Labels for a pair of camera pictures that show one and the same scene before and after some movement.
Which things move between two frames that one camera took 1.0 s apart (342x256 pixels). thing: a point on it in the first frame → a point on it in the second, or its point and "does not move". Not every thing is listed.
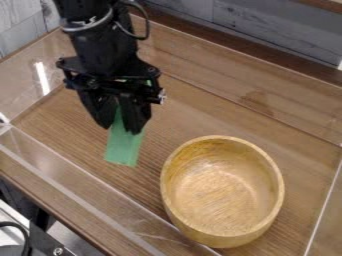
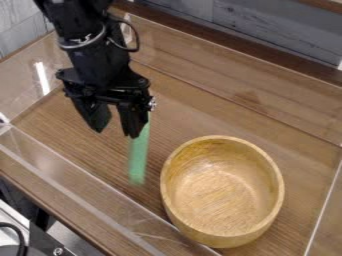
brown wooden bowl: (222, 191) does not move
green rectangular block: (126, 142) → (138, 154)
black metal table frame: (51, 238) does not move
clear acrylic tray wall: (107, 214) does not move
